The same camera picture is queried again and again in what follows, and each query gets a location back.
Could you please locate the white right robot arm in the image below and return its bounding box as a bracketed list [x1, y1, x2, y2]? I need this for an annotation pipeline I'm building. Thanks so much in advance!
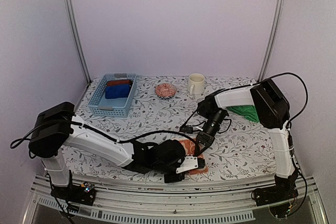
[196, 79, 295, 179]

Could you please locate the red patterned small bowl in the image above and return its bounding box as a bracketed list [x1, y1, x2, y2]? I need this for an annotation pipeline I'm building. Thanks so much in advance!
[155, 83, 177, 100]

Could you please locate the aluminium left corner post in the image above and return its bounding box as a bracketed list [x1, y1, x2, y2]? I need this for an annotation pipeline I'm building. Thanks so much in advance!
[64, 0, 92, 84]

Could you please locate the green microfibre towel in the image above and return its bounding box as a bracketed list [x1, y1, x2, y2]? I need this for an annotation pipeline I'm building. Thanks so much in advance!
[226, 105, 259, 123]

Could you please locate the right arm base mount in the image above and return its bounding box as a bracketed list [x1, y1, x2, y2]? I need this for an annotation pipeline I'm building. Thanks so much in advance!
[251, 172, 299, 206]

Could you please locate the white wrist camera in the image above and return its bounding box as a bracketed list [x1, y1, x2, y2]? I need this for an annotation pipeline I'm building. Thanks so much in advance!
[175, 156, 206, 174]
[179, 126, 203, 134]

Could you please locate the orange rabbit print towel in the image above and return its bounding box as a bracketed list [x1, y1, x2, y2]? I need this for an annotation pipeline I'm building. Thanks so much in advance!
[179, 139, 208, 176]

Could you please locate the aluminium right corner post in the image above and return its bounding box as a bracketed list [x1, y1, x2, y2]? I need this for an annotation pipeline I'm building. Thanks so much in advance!
[257, 0, 285, 81]

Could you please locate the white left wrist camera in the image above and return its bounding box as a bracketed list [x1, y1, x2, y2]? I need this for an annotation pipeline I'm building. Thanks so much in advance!
[175, 156, 206, 174]

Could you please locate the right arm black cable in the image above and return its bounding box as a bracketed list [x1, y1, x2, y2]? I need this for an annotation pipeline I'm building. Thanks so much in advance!
[180, 71, 309, 204]

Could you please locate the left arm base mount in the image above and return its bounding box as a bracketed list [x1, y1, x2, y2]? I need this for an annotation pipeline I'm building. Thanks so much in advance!
[51, 182, 97, 206]

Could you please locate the cream ceramic mug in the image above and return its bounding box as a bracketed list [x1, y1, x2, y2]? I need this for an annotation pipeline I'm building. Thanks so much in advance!
[187, 73, 205, 95]

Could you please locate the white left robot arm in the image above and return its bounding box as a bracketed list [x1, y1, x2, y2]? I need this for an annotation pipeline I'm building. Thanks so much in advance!
[28, 102, 186, 200]

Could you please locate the aluminium corner post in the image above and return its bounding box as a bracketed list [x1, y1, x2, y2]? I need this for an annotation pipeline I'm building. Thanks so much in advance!
[64, 0, 92, 84]
[257, 0, 285, 81]

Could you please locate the aluminium front rail frame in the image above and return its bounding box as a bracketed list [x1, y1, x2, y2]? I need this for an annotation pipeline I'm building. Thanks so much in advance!
[23, 174, 329, 224]

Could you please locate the light blue plastic basket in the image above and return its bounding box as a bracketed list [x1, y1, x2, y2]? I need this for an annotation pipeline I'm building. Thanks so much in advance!
[88, 73, 138, 118]

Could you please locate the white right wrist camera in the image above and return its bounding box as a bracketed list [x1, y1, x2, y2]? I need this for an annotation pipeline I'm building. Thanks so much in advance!
[179, 126, 203, 134]

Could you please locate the red rolled towel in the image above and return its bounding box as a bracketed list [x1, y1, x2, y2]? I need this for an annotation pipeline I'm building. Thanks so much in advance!
[106, 79, 132, 87]

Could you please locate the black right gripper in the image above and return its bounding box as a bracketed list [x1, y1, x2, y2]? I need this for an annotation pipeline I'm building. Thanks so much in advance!
[195, 110, 226, 157]

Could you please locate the blue rolled towel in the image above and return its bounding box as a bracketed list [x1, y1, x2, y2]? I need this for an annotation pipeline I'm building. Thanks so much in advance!
[104, 85, 131, 99]

